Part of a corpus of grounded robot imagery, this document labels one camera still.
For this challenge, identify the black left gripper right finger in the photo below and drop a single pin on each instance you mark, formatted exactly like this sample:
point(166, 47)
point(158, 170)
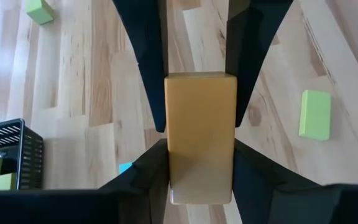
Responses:
point(259, 193)

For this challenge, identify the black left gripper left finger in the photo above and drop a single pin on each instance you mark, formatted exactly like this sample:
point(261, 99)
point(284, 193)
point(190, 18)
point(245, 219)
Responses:
point(141, 196)

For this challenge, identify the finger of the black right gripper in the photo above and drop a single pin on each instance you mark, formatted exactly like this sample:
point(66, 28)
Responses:
point(151, 46)
point(247, 46)

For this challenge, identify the small teal block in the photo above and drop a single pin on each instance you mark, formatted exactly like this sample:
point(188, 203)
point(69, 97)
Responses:
point(124, 168)

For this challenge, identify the orange rectangular block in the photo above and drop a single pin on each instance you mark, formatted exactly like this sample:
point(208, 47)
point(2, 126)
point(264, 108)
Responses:
point(200, 124)

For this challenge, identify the green rectangular block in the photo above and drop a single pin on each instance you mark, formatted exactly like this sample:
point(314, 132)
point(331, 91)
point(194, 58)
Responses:
point(315, 115)

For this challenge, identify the small green cube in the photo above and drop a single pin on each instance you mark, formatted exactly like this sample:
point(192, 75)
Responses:
point(2, 182)
point(39, 11)

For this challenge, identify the black plastic basket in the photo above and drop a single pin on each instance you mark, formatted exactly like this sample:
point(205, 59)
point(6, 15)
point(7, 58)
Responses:
point(30, 155)

